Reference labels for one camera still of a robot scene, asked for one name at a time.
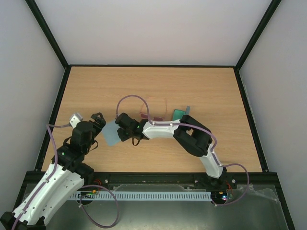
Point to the circuit board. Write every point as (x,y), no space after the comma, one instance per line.
(221,198)
(87,193)

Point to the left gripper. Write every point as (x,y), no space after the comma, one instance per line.
(101,121)

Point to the blue cleaning cloth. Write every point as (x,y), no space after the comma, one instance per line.
(110,134)

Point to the black cage frame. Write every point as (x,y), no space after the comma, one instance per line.
(33,176)

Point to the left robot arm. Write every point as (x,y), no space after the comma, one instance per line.
(65,175)

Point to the grey-green glasses case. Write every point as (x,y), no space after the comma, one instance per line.
(178,114)

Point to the right circuit board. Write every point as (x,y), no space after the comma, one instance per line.
(221,198)

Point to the light blue cable duct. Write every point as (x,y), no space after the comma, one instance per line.
(144,196)

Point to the pink sunglasses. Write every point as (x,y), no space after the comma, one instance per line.
(157,107)

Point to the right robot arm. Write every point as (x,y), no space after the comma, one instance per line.
(195,138)

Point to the left circuit board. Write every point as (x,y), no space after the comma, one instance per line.
(87,193)

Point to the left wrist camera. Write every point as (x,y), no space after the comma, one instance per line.
(75,119)

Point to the black aluminium front rail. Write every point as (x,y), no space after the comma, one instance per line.
(196,180)

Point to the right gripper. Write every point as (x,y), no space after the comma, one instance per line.
(122,134)

